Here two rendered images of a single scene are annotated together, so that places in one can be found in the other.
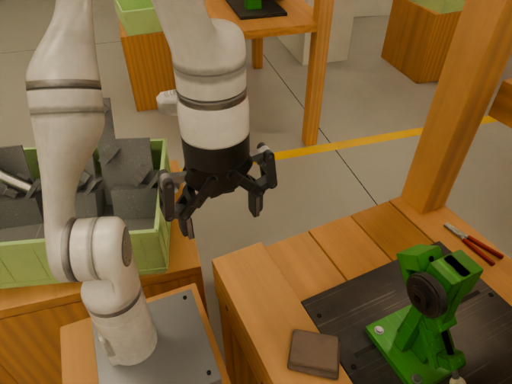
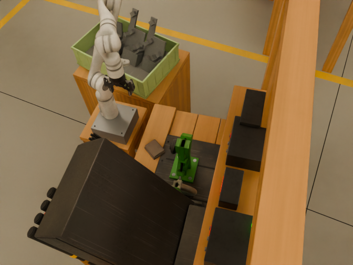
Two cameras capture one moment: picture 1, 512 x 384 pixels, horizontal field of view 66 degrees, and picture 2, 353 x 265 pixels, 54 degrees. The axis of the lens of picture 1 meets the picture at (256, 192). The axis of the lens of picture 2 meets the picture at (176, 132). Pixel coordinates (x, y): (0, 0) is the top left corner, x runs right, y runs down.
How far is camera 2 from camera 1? 1.32 m
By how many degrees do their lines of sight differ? 32
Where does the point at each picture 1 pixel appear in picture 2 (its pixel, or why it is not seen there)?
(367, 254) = (208, 136)
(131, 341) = (105, 111)
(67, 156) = (97, 58)
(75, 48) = not seen: hidden behind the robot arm
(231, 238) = (224, 102)
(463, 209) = not seen: outside the picture
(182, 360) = (118, 125)
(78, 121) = not seen: hidden behind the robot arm
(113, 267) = (99, 89)
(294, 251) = (185, 118)
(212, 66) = (107, 63)
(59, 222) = (92, 72)
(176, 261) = (151, 97)
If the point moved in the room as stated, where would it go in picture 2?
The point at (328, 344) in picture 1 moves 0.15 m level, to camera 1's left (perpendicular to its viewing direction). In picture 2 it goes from (158, 149) to (139, 134)
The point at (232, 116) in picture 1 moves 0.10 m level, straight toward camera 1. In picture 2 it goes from (113, 73) to (97, 88)
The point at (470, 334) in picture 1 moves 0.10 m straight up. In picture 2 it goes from (206, 179) to (207, 170)
